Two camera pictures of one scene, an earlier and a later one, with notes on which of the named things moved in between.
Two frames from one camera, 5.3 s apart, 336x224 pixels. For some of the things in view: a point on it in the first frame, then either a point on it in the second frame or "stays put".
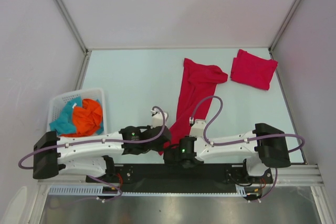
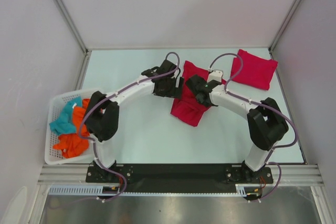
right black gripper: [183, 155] -> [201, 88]
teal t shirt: [66, 124] stays put
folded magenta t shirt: [251, 70] stays put
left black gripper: [157, 148] -> [175, 92]
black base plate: [148, 178] stays put
